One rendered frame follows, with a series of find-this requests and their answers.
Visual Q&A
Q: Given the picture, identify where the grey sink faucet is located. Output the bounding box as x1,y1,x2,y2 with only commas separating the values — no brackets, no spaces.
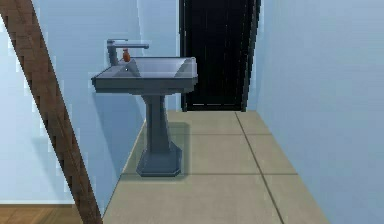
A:
106,38,150,67

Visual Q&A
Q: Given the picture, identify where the brown wooden door frame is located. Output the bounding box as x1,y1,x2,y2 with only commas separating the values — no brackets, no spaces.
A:
0,0,104,224

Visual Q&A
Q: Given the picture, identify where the black room door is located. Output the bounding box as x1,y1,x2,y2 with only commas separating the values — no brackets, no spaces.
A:
178,0,262,113

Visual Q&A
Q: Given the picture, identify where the grey pedestal sink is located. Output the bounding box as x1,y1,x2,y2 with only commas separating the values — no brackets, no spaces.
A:
91,56,199,178

